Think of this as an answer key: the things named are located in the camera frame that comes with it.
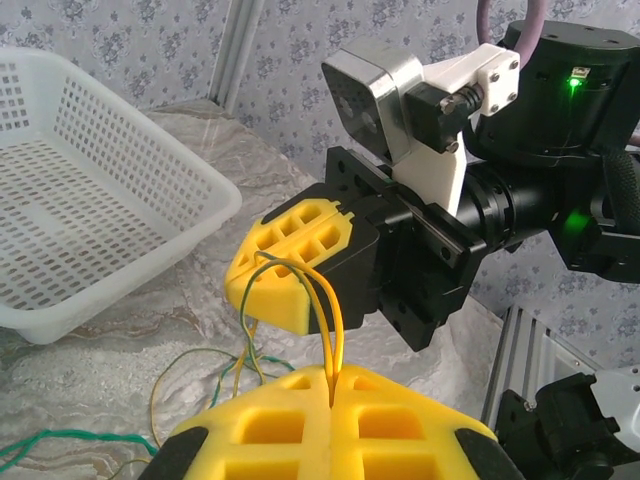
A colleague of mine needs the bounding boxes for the aluminium side rail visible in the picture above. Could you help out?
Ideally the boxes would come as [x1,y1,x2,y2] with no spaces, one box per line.
[479,303,601,431]

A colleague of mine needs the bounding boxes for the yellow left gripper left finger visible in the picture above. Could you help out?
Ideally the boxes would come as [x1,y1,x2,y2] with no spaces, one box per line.
[137,364,335,480]

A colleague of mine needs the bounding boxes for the yellow cable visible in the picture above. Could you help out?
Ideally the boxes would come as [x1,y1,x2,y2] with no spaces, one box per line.
[149,257,346,449]

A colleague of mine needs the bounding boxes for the white plastic mesh basket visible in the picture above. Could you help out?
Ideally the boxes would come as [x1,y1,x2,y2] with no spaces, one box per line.
[0,47,244,346]

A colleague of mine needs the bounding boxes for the green cable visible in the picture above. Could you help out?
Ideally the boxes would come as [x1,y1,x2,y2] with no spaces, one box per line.
[0,428,161,464]
[209,251,339,409]

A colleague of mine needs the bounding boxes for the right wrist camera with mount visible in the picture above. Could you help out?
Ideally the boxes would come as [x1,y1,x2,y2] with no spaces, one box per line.
[321,36,522,214]

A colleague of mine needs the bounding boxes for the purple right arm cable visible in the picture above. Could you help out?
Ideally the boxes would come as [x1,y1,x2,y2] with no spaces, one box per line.
[477,0,640,151]

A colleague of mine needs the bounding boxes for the aluminium frame post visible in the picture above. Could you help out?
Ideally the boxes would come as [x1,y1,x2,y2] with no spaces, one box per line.
[208,0,264,109]

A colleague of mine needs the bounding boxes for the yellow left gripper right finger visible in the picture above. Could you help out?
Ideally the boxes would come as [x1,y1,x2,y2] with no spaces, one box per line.
[332,363,524,480]

